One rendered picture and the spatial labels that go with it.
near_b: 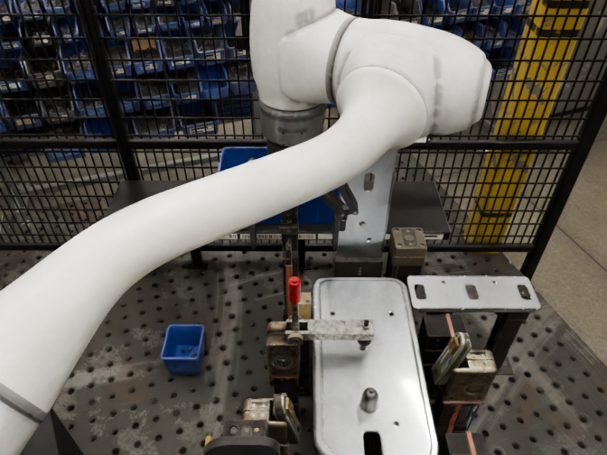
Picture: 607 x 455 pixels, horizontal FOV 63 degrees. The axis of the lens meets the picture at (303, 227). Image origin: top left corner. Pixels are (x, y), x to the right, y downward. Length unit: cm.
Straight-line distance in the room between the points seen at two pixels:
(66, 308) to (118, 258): 6
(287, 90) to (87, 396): 106
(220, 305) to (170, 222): 111
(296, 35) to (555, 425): 115
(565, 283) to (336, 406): 200
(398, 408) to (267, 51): 69
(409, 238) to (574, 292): 169
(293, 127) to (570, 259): 246
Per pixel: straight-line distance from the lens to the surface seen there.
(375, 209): 114
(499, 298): 123
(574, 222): 323
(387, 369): 105
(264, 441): 76
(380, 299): 116
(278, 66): 61
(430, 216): 134
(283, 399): 88
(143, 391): 142
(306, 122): 65
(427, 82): 53
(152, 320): 155
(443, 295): 119
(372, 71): 52
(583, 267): 296
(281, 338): 102
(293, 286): 90
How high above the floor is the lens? 188
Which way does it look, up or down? 42 degrees down
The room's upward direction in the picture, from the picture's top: straight up
